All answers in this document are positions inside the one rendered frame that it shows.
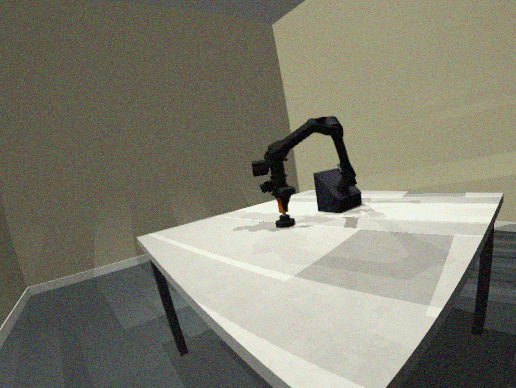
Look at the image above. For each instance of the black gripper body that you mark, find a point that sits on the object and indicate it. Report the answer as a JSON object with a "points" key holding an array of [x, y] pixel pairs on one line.
{"points": [[283, 188]]}

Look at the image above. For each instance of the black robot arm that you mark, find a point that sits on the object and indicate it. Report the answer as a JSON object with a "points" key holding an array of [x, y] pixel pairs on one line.
{"points": [[278, 151]]}

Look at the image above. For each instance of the orange knob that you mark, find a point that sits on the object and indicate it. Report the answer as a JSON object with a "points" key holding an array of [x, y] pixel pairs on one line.
{"points": [[281, 210]]}

